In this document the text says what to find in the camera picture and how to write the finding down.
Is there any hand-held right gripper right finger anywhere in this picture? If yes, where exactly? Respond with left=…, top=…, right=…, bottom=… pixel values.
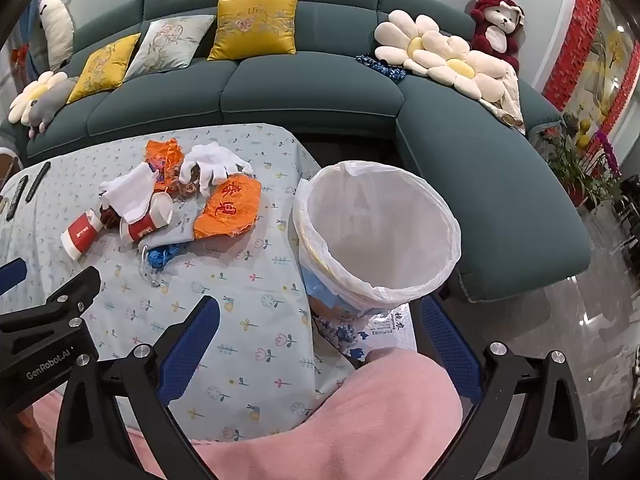
left=421, top=294, right=592, bottom=480

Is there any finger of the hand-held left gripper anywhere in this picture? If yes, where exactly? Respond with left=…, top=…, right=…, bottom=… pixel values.
left=42, top=265, right=102, bottom=321
left=0, top=257, right=29, bottom=297

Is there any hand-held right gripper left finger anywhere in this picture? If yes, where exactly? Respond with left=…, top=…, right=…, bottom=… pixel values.
left=54, top=295, right=223, bottom=480

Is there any paper cup red label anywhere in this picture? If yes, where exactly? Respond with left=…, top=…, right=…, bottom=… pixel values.
left=119, top=192, right=175, bottom=245
left=60, top=208, right=104, bottom=262

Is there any dark red wrapper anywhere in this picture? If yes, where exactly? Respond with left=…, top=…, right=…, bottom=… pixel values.
left=99, top=204, right=123, bottom=231

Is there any blue ribbon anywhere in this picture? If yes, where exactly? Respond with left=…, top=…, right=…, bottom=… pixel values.
left=142, top=242, right=193, bottom=286

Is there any trash bin with white liner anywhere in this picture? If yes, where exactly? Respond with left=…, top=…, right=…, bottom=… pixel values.
left=291, top=160, right=462, bottom=323

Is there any orange plastic bag red print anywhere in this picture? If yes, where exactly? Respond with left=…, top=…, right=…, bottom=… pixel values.
left=194, top=174, right=263, bottom=240

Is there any printed plastic bag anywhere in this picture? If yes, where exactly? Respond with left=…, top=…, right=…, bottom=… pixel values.
left=312, top=302, right=418, bottom=361

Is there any black remote control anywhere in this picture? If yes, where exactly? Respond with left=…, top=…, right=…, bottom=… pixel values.
left=26, top=161, right=52, bottom=202
left=6, top=179, right=27, bottom=221

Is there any floral light blue tablecloth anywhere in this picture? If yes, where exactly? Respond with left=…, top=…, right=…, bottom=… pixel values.
left=0, top=122, right=361, bottom=443

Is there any white tissue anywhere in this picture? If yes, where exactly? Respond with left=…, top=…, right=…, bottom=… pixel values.
left=98, top=162, right=161, bottom=225

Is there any brown furry toy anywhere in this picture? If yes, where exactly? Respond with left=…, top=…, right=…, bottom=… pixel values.
left=167, top=167, right=203, bottom=201

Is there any orange plastic bag blue print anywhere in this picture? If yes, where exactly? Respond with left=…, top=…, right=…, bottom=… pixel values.
left=144, top=139, right=188, bottom=193

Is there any grey plush toy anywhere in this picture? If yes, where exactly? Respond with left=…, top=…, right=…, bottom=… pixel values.
left=27, top=76, right=80, bottom=138

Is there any white glove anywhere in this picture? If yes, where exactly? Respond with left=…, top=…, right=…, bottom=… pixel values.
left=179, top=143, right=253, bottom=196

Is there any green potted plant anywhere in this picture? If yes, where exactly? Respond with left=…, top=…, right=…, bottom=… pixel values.
left=542, top=120, right=601, bottom=208

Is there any small yellow embroidered cushion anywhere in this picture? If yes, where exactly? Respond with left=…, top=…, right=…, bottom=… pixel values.
left=66, top=33, right=142, bottom=105

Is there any long white plush toy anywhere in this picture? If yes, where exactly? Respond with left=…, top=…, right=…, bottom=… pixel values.
left=37, top=0, right=75, bottom=72

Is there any pink orchid plant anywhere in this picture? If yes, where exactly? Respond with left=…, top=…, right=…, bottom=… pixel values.
left=587, top=130, right=623, bottom=181

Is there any grey embroidered cushion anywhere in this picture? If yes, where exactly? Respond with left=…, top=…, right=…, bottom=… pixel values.
left=122, top=14, right=217, bottom=81

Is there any blue knitted item on sofa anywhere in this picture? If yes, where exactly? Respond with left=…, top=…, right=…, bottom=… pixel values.
left=356, top=54, right=407, bottom=83

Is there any teal sofa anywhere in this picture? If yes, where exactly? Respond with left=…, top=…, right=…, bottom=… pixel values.
left=0, top=0, right=593, bottom=303

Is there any large yellow embroidered cushion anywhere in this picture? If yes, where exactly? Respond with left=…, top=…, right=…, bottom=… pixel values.
left=207, top=0, right=300, bottom=61

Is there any red and white plush bear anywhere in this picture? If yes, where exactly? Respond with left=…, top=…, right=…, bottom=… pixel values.
left=470, top=0, right=526, bottom=68

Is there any red wall decoration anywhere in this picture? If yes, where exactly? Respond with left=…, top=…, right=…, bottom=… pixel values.
left=542, top=0, right=640, bottom=156

